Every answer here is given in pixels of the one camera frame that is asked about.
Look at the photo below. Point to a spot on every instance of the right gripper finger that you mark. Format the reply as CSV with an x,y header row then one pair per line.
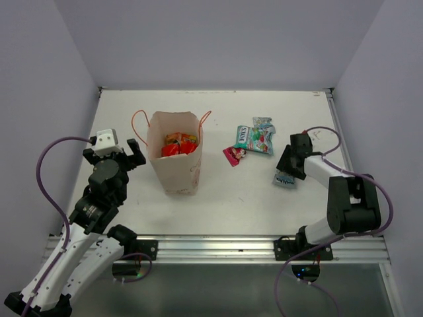
x,y
287,162
297,171

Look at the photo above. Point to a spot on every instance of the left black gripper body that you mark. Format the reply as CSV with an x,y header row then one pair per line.
x,y
122,160

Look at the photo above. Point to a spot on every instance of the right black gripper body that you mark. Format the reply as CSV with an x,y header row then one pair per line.
x,y
293,154

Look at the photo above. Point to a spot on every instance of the large red candy bag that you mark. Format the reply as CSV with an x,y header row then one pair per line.
x,y
170,150

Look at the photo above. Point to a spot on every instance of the silver blue snack packet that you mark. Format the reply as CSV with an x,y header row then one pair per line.
x,y
264,123

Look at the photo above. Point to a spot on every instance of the printed bear paper bag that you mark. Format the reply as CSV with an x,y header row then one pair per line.
x,y
178,174

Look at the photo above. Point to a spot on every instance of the orange fruit candy bag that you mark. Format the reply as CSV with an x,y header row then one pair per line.
x,y
179,137

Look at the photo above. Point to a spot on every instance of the pink small snack packet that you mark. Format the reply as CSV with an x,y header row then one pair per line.
x,y
234,155

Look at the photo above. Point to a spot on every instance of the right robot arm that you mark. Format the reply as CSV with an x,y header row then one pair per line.
x,y
352,203

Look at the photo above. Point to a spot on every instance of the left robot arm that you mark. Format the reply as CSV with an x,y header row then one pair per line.
x,y
88,246

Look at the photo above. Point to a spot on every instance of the green Fox's mint bag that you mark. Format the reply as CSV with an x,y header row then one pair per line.
x,y
255,139

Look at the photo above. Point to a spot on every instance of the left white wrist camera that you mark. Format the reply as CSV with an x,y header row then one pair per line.
x,y
106,143

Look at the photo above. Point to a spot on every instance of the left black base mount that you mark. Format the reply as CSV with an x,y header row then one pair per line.
x,y
137,261

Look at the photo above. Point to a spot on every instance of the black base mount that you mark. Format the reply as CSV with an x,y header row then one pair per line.
x,y
137,261
286,248

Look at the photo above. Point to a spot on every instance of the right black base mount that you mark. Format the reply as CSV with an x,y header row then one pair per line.
x,y
286,248

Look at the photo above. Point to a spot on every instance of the aluminium front rail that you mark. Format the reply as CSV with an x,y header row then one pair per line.
x,y
215,249

